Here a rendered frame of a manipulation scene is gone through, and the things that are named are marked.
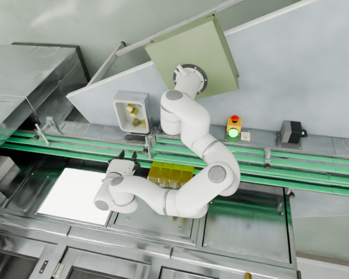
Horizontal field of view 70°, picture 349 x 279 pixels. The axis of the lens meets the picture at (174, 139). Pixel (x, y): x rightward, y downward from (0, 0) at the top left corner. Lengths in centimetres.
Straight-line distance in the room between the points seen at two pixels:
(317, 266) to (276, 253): 342
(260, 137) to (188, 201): 75
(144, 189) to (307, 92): 86
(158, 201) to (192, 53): 60
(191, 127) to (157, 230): 72
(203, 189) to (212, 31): 59
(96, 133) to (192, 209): 102
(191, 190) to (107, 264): 79
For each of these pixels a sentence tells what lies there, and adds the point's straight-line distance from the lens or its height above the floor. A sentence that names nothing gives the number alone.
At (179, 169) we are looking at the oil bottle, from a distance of 135.
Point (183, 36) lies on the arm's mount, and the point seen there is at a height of 84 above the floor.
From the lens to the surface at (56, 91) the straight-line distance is 205.
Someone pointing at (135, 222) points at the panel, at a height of 126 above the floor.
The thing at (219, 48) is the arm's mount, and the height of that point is 85.
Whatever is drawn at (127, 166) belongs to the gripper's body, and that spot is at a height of 122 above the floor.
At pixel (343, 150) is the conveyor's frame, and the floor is 84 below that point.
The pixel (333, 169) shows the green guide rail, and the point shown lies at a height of 96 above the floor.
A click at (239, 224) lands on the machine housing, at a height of 116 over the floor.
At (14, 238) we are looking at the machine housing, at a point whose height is 145.
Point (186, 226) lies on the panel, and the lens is 136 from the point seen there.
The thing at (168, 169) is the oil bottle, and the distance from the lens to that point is 136.
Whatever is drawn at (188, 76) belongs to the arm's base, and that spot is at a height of 89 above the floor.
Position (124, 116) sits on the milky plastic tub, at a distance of 148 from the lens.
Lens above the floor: 178
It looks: 42 degrees down
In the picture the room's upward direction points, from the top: 164 degrees counter-clockwise
